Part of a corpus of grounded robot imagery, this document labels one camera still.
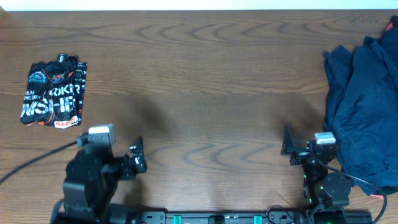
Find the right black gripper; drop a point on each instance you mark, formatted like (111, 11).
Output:
(300, 155)

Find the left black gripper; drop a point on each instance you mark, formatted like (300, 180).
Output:
(130, 171)

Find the black orange patterned jersey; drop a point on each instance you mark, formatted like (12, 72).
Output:
(55, 93)

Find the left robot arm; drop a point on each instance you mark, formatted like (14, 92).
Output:
(91, 181)

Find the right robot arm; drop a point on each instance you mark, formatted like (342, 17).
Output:
(327, 192)

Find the navy blue garment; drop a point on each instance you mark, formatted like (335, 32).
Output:
(361, 109)

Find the red garment piece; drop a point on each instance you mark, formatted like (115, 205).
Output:
(393, 23)

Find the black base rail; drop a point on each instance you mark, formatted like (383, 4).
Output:
(270, 217)

